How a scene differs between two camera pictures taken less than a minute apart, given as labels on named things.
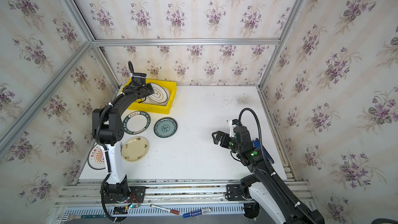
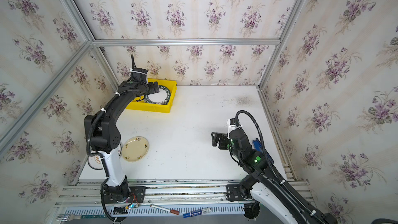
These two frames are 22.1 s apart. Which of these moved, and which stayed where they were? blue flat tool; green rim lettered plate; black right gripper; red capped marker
Moved: green rim lettered plate
Stayed: black right gripper; red capped marker; blue flat tool
